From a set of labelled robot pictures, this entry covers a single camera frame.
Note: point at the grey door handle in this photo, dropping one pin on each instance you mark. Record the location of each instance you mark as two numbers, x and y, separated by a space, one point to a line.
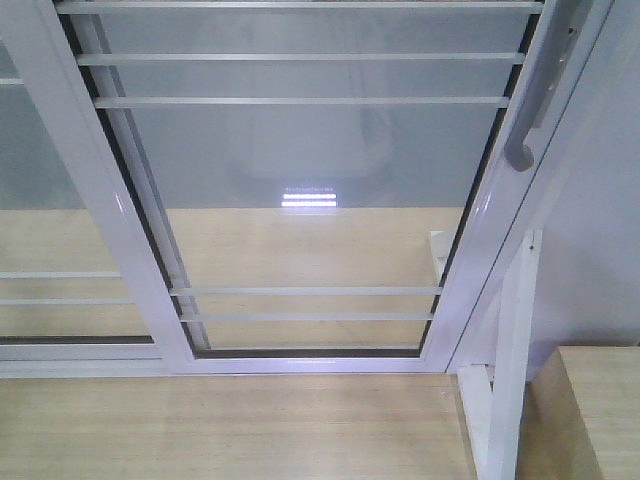
545 71

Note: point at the white sliding glass door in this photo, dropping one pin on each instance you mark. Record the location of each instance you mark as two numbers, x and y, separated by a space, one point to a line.
308 108

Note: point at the white fixed glass panel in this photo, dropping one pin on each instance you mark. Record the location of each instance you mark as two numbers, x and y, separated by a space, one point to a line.
66 307

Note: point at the white triangular support brace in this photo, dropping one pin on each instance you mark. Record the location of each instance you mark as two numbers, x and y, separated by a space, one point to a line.
493 370

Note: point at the light wooden box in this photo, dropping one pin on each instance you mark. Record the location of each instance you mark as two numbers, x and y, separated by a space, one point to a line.
581 415

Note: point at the light wooden platform board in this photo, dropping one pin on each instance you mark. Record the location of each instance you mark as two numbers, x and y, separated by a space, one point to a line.
259 427

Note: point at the white door frame post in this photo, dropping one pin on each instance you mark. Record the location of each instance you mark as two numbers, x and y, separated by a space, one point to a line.
580 201

